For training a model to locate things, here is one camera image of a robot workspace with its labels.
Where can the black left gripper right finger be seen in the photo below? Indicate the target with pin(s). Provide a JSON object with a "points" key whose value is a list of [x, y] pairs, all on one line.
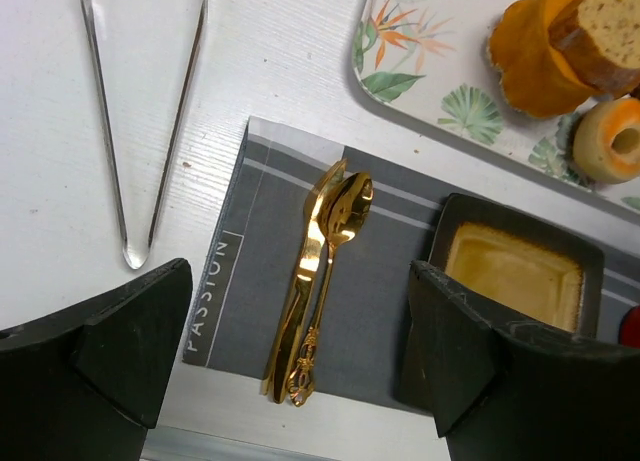
{"points": [[503, 386]]}

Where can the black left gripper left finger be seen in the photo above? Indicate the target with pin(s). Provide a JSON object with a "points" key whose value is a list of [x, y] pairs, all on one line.
{"points": [[88, 382]]}

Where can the orange round cake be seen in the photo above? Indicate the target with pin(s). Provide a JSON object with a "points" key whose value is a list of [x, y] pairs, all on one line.
{"points": [[535, 78]]}

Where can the sliced bread loaf piece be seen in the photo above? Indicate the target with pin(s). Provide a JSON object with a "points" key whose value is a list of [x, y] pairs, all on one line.
{"points": [[599, 39]]}

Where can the dark square ceramic plate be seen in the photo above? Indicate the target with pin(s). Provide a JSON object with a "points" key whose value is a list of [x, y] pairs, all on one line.
{"points": [[533, 267]]}

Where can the red mug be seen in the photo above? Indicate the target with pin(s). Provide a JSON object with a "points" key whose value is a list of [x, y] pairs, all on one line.
{"points": [[629, 329]]}

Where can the grey striped placemat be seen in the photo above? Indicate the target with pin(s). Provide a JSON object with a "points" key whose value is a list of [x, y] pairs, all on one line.
{"points": [[255, 244]]}

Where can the gold knife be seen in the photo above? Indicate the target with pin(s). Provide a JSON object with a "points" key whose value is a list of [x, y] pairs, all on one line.
{"points": [[289, 329]]}

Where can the floral patterned tray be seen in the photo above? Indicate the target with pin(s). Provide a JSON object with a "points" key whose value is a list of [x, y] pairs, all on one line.
{"points": [[427, 59]]}

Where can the glazed ring donut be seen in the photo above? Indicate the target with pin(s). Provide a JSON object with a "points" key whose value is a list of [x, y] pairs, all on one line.
{"points": [[606, 142]]}

